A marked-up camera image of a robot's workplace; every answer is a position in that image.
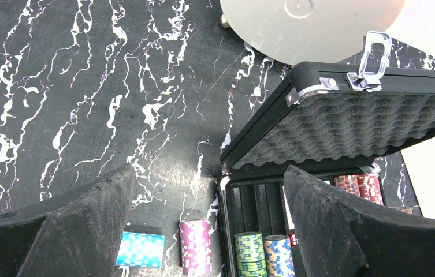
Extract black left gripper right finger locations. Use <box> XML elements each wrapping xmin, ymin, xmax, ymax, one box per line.
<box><xmin>283</xmin><ymin>166</ymin><xmax>435</xmax><ymax>276</ymax></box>

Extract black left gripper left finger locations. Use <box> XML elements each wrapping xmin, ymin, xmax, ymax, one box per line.
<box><xmin>0</xmin><ymin>164</ymin><xmax>136</xmax><ymax>276</ymax></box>

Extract red dice in case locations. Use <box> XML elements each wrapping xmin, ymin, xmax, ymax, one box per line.
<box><xmin>288</xmin><ymin>232</ymin><xmax>299</xmax><ymax>247</ymax></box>

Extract red card deck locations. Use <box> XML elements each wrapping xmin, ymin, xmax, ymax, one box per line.
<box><xmin>281</xmin><ymin>186</ymin><xmax>295</xmax><ymax>230</ymax></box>

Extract light blue chip stack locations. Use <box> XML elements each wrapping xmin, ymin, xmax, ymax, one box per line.
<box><xmin>115</xmin><ymin>231</ymin><xmax>165</xmax><ymax>268</ymax></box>

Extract blue orange chip stack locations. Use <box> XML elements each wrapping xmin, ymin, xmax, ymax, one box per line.
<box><xmin>263</xmin><ymin>235</ymin><xmax>295</xmax><ymax>277</ymax></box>

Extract red white chip stack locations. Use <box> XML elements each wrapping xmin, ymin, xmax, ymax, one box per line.
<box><xmin>333</xmin><ymin>174</ymin><xmax>384</xmax><ymax>205</ymax></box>

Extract green chip stack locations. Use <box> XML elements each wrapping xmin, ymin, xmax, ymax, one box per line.
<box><xmin>233</xmin><ymin>231</ymin><xmax>267</xmax><ymax>276</ymax></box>

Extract pink chip stack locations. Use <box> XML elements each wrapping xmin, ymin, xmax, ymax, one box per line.
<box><xmin>179</xmin><ymin>218</ymin><xmax>213</xmax><ymax>276</ymax></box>

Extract black poker chip case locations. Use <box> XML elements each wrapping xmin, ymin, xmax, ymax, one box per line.
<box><xmin>219</xmin><ymin>49</ymin><xmax>435</xmax><ymax>276</ymax></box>

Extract white cylindrical lamp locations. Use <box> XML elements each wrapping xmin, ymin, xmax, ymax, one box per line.
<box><xmin>220</xmin><ymin>0</ymin><xmax>405</xmax><ymax>65</ymax></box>

